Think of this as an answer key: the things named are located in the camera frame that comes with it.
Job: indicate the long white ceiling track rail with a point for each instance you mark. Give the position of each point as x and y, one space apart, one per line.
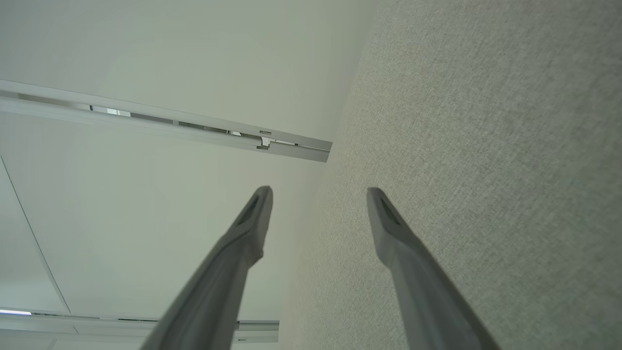
146 121

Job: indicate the short white ceiling track rail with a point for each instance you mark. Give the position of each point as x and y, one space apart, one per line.
73 324

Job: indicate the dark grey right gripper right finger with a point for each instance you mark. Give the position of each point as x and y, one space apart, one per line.
423 291

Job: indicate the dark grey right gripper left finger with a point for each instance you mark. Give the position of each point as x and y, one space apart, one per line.
214 291

